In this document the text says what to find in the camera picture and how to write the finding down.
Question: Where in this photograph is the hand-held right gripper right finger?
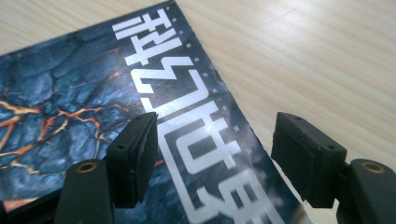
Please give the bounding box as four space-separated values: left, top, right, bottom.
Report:
270 111 348 209

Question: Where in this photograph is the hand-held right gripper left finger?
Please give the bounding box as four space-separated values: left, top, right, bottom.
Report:
106 111 160 209

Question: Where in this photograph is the magazine with dark illustrated cover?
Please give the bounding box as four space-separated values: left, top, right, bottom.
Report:
0 0 312 224

